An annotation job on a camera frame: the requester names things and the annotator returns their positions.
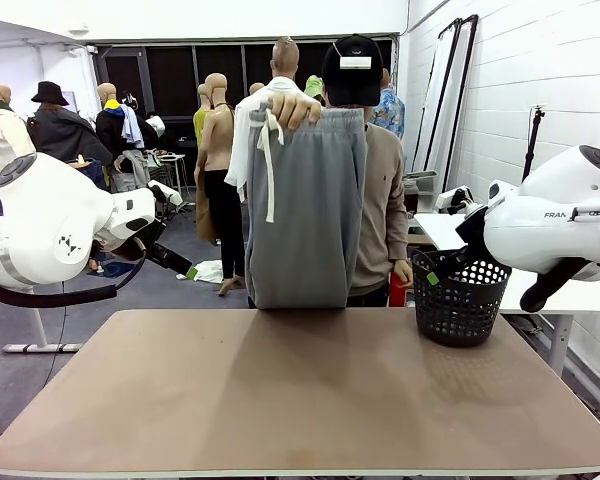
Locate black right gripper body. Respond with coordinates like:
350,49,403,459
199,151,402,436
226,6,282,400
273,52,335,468
454,205,489,251

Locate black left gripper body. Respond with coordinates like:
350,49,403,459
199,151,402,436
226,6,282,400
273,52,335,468
146,242,192,275

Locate grey training pants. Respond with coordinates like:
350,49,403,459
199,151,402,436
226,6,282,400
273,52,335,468
243,101,370,311

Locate person's left forearm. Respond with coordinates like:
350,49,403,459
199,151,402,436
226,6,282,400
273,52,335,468
385,199,410,265

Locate person's left hand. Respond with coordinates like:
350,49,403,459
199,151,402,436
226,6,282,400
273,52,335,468
392,258,415,290

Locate person's right hand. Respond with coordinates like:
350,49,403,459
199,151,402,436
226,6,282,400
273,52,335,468
269,93,324,133

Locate white cloth on floor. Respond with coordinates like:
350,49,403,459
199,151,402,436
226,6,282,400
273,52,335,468
193,259,225,285

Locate red bag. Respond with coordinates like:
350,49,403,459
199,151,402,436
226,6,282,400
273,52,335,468
388,272,415,308

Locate dark grey perforated basket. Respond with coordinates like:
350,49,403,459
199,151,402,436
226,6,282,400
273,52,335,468
410,248,513,349

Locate person in beige sweater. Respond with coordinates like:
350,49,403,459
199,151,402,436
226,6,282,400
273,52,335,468
347,105,410,309

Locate black tripod stand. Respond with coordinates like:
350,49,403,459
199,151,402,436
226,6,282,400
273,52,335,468
521,103,548,184

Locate small white background desk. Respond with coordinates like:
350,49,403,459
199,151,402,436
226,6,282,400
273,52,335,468
152,152,189,196

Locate mannequin torso in blue jeans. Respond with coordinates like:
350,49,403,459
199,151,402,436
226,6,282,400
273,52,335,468
67,154,107,192

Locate black framed leaning panel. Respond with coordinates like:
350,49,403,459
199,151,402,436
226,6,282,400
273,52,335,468
442,13,480,192
411,17,464,174

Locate mannequin in white shirt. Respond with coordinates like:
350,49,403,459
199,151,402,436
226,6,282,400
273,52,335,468
224,36,306,204

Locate bare mannequin in black trousers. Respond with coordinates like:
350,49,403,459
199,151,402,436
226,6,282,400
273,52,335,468
194,72,247,297

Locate light blue hanging shirt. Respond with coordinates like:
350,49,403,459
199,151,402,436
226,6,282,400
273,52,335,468
120,103,145,150

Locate mannequin in black jacket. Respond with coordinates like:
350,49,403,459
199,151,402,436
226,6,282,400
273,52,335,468
95,82,149,169

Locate mannequin in floral blue shirt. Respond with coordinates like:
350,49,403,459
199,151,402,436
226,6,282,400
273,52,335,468
369,67,406,141

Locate mannequin in yellow top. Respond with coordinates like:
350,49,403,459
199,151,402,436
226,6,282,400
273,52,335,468
193,83,212,149

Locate black cap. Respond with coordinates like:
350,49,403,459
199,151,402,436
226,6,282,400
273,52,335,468
320,33,385,108

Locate black bucket hat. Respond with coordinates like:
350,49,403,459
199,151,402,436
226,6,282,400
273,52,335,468
31,80,70,107

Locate mannequin in cream jacket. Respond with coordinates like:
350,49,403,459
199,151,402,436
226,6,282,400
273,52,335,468
0,83,37,177

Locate green hat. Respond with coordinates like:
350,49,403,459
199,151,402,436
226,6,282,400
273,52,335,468
303,74,325,104

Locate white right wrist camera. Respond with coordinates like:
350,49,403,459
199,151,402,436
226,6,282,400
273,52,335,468
435,185,477,215

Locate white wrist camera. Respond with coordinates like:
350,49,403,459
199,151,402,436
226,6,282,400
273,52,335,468
147,179,185,209
435,185,477,215

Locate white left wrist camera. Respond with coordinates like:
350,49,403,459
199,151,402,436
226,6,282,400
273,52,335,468
147,179,185,209

